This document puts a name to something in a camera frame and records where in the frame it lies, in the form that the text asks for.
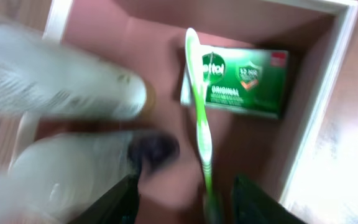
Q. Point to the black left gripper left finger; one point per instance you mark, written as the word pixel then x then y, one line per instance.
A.
pixel 119 205

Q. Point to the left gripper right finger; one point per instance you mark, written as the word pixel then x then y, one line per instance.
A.
pixel 251 205

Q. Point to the green white toothbrush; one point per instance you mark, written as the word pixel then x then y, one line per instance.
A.
pixel 194 62

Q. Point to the clear pump bottle dark liquid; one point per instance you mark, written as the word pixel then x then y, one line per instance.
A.
pixel 54 178

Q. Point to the green soap packet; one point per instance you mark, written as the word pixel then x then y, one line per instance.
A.
pixel 244 81

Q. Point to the white lotion tube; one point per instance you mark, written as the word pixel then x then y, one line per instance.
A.
pixel 45 77

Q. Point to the white box with pink interior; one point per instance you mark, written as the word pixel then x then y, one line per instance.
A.
pixel 147 36

